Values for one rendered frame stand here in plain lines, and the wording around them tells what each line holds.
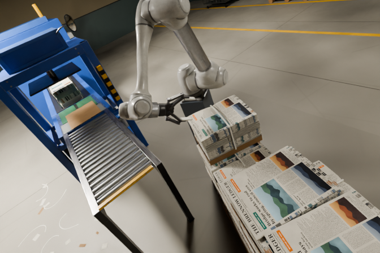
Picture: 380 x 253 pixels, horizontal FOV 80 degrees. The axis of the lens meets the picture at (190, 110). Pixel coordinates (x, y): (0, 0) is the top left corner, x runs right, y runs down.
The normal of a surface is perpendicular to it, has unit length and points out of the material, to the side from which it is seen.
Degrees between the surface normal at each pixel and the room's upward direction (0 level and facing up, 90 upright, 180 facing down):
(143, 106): 70
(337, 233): 0
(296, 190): 1
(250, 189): 1
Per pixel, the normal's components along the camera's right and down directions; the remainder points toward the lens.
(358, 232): -0.32, -0.77
